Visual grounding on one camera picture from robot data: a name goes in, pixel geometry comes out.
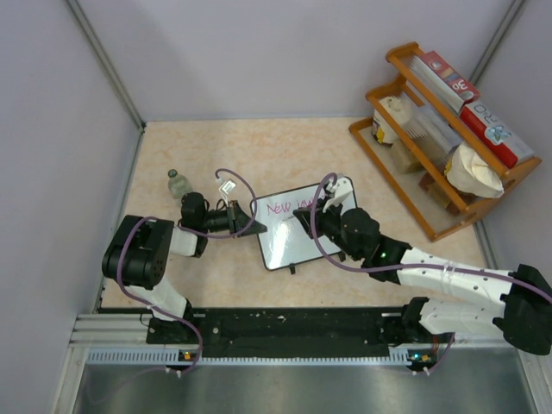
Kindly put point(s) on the grey slotted cable duct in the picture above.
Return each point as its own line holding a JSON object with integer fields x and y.
{"x": 174, "y": 357}

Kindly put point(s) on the black framed whiteboard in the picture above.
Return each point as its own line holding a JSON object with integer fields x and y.
{"x": 285, "y": 244}

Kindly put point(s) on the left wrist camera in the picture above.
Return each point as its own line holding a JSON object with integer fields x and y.
{"x": 226, "y": 186}

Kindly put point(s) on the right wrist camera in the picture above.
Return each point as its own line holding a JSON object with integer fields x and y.
{"x": 337, "y": 190}

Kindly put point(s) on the aluminium frame rail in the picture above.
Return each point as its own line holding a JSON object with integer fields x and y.
{"x": 117, "y": 330}

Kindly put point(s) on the cream cloth bundle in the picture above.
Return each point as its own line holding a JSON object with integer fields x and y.
{"x": 468, "y": 173}

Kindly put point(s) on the white yellow jar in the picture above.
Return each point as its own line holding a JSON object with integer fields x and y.
{"x": 400, "y": 109}

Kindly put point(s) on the beige block on shelf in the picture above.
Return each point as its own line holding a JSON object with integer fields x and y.
{"x": 403, "y": 158}

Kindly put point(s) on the orange wooden shelf rack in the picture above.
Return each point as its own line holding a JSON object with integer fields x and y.
{"x": 435, "y": 221}

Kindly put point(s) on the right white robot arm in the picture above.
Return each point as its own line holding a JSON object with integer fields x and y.
{"x": 512, "y": 304}

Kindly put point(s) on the brown block lower shelf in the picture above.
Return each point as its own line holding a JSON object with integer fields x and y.
{"x": 437, "y": 194}

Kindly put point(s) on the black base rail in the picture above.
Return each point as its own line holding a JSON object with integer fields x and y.
{"x": 293, "y": 332}

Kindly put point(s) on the clear plastic container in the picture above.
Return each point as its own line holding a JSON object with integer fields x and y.
{"x": 432, "y": 135}

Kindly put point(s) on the red white box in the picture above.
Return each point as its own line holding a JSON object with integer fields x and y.
{"x": 495, "y": 134}

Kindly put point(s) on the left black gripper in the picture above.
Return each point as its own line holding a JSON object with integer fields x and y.
{"x": 237, "y": 219}

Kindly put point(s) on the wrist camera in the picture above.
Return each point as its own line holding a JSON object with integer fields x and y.
{"x": 226, "y": 186}
{"x": 337, "y": 190}

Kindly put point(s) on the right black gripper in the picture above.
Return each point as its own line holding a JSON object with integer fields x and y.
{"x": 320, "y": 216}

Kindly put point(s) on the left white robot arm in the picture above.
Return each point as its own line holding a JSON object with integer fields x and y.
{"x": 137, "y": 255}

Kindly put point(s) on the red box top shelf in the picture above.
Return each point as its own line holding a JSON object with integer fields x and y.
{"x": 444, "y": 81}

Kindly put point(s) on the clear plastic bottle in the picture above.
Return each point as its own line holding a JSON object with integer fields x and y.
{"x": 178, "y": 184}

